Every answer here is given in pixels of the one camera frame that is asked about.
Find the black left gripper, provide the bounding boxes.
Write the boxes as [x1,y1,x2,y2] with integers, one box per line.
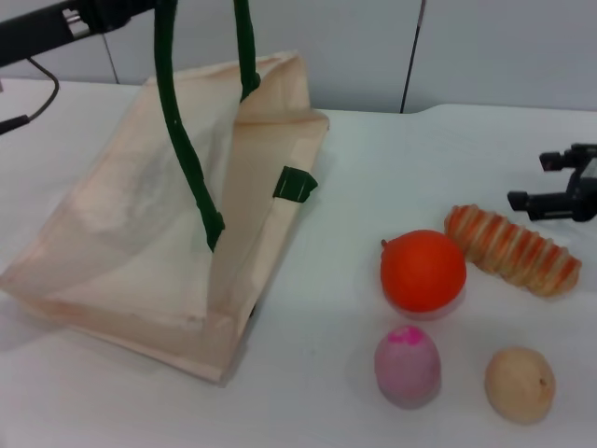
[0,0,181,67]

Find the orange striped bread roll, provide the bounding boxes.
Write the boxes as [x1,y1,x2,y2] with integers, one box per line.
[443,203,583,299]

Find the pink egg-shaped pastry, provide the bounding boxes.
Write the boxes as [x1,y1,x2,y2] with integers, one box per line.
[373,325,442,411]

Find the beige tote bag green handles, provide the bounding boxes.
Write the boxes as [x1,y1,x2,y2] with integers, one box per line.
[0,0,330,385]

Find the beige egg yolk pastry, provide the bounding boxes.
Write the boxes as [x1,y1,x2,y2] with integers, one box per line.
[483,345,557,426]

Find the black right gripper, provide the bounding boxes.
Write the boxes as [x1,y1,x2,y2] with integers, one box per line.
[507,143,597,223]

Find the orange round fruit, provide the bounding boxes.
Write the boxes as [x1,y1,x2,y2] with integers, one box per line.
[379,229,468,314]

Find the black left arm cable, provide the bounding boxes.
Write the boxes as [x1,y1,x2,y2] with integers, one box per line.
[0,56,59,135]

